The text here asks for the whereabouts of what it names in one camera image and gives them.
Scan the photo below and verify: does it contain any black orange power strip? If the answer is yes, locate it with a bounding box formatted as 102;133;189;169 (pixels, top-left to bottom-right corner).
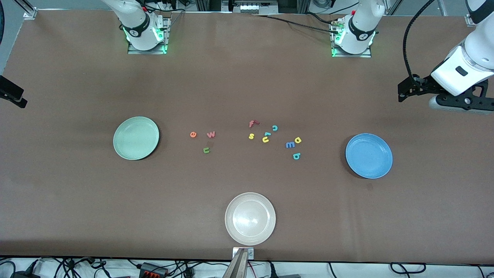
139;263;169;277

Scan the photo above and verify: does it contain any grey metal device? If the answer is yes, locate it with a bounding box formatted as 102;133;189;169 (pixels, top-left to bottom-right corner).
222;0;278;14

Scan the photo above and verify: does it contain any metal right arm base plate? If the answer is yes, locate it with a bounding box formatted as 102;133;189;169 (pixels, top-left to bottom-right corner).
127;17;170;54

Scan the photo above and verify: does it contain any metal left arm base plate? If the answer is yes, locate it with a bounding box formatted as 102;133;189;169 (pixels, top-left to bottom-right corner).
331;19;373;58

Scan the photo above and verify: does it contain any blue plate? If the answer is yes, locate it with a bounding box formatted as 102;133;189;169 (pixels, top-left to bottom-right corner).
345;133;393;179

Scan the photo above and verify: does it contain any green plate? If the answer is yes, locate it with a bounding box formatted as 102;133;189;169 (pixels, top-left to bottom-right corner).
113;116;160;161

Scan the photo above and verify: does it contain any black cable on table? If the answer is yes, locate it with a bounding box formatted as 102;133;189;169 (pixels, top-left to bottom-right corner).
251;14;341;34

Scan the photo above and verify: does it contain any grey camera mount bar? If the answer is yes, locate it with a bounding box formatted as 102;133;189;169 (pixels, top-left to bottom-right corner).
223;249;248;278

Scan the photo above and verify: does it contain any black looped floor cable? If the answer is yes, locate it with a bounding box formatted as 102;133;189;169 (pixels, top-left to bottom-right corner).
390;263;427;275

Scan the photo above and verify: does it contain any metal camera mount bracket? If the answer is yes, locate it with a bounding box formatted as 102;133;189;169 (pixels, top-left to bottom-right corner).
232;247;254;260

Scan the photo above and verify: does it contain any black tangled floor cable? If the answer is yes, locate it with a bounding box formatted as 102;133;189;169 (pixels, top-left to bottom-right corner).
50;257;110;278

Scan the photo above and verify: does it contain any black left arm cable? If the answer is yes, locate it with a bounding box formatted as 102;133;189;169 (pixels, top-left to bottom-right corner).
403;0;437;80

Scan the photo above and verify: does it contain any beige plate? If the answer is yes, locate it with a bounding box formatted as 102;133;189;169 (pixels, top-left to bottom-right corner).
225;192;277;246

